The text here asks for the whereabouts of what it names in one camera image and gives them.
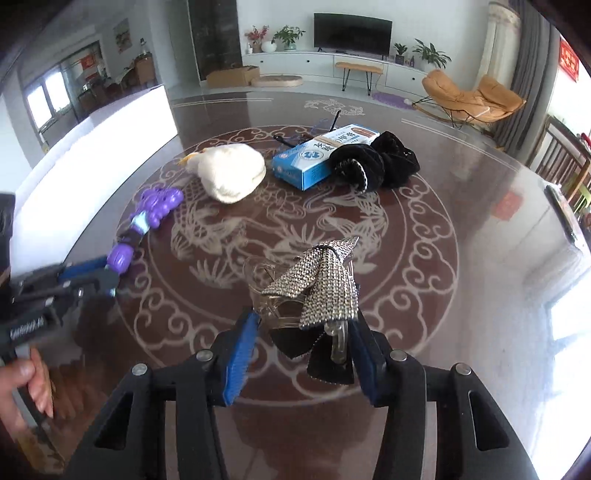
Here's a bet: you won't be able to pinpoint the large green potted plant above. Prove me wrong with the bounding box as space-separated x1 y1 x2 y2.
413 39 452 69

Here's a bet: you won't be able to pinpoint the small wooden bench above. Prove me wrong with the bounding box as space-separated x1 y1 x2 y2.
335 62 384 96

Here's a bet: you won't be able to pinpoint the small dark potted plant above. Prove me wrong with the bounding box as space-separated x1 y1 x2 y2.
394 43 408 65

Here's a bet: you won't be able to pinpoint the dark wooden chair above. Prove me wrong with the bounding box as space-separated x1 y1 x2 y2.
526 115 590 216

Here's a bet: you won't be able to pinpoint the round white vase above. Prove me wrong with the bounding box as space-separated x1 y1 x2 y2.
260 40 277 53

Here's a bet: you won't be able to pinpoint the purple floor mat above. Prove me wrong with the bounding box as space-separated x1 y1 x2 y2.
372 92 413 110

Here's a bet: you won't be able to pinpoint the blue white carton box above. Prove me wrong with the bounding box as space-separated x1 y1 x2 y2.
271 124 379 191

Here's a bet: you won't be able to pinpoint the left bare hand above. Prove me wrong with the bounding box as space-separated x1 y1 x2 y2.
0 347 54 440

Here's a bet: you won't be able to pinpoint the red window decoration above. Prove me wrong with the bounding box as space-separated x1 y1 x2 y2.
559 37 580 82

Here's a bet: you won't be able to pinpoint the wooden side cabinet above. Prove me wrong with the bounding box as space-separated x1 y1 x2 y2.
134 53 156 87

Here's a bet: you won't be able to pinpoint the red flower vase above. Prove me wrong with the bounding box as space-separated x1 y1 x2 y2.
245 25 270 53

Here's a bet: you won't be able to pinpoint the cream knitted pouch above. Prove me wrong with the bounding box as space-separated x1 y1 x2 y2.
179 143 266 204

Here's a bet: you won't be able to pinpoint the white tv cabinet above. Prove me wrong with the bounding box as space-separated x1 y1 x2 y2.
242 51 426 95

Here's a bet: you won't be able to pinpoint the grey curtain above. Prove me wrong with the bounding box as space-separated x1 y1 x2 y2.
494 1 561 163

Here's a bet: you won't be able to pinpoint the black flat television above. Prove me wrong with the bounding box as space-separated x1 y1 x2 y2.
314 13 393 57

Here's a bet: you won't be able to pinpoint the brown cardboard box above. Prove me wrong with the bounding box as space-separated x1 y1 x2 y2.
206 66 260 88

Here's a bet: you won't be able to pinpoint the clear black glasses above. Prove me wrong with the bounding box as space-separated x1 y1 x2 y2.
273 109 342 149

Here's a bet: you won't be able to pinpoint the purple blue flower toy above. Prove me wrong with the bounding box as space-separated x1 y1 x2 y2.
106 188 184 275

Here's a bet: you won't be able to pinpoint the dark glass display cabinet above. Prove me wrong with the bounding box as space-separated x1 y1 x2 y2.
187 0 242 81

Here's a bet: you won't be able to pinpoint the round beige floor mat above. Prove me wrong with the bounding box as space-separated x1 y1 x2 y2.
250 75 304 88

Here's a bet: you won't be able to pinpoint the framed wall painting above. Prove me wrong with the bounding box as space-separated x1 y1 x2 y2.
113 18 132 54

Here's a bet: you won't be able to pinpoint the orange lounge chair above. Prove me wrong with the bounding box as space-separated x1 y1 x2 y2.
412 69 527 128

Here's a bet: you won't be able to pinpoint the white cardboard storage box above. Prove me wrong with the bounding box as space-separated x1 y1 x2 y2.
10 86 177 274

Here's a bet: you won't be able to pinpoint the green plant white pot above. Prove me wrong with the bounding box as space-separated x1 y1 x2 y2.
273 25 305 51

